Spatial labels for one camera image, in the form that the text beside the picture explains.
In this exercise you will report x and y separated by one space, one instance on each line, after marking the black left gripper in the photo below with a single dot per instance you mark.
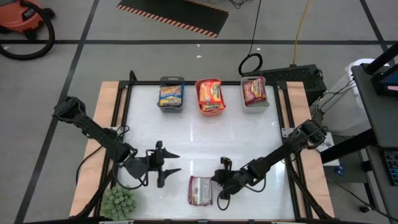
143 166

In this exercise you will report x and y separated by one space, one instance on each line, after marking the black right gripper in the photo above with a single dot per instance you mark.
234 180

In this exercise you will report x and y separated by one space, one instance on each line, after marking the maroon ramen noodle pack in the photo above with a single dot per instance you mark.
255 91
200 191

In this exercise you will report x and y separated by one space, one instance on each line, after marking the blue ramen noodle pack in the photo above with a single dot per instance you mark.
171 96

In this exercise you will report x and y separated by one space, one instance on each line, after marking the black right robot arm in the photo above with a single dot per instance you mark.
280 154

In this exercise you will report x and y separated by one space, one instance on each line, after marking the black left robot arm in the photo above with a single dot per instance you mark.
96 133

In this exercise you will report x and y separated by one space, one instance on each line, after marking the green artificial plant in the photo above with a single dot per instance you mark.
118 203

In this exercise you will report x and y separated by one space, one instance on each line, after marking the orange plastic bin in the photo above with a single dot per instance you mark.
209 114

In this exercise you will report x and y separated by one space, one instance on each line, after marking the light grey plastic bin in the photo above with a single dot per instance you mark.
255 109

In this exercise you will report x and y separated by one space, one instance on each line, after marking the silver mounting plate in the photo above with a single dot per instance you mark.
286 132

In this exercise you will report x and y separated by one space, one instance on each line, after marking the dark grey plastic bin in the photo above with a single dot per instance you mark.
171 82

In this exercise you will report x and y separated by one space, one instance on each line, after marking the white paper sheet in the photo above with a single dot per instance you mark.
329 148

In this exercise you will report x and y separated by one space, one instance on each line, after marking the small blue object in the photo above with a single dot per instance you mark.
340 170

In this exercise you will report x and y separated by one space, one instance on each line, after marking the black computer case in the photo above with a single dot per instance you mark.
289 77

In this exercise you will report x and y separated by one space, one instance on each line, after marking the black cart beam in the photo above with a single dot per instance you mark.
348 149

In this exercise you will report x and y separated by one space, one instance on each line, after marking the black hazard-striped floor mat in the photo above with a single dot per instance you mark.
174 15

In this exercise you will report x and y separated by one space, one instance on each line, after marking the white waste bin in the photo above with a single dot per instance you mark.
349 73

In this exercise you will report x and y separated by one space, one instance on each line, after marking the grey equipment cart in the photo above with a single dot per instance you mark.
379 118

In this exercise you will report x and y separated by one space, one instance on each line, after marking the black keyboard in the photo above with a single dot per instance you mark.
392 168

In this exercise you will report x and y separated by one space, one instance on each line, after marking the red vacuum cleaner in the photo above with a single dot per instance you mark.
50 34

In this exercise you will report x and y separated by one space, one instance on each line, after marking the black screen device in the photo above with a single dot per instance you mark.
388 82

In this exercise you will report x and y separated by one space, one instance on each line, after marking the orange shop vacuum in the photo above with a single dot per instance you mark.
18 17

